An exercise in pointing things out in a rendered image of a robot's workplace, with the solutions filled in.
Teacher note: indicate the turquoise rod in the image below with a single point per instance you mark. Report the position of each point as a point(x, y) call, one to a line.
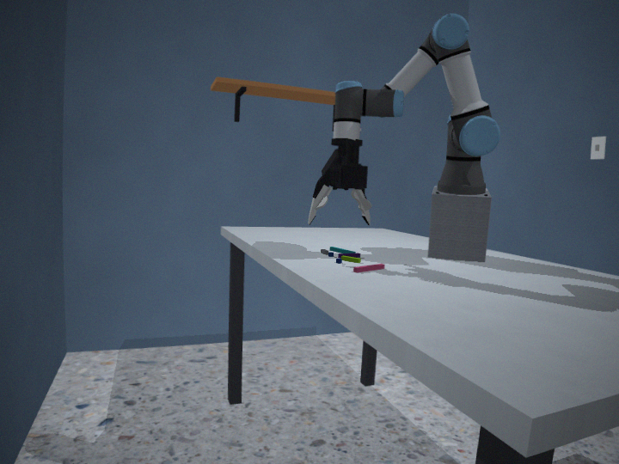
point(340, 250)

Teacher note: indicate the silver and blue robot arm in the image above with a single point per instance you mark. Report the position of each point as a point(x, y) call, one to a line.
point(476, 134)

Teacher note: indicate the pink rod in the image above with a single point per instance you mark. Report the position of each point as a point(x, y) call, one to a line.
point(368, 268)

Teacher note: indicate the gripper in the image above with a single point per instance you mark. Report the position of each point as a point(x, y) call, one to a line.
point(354, 177)

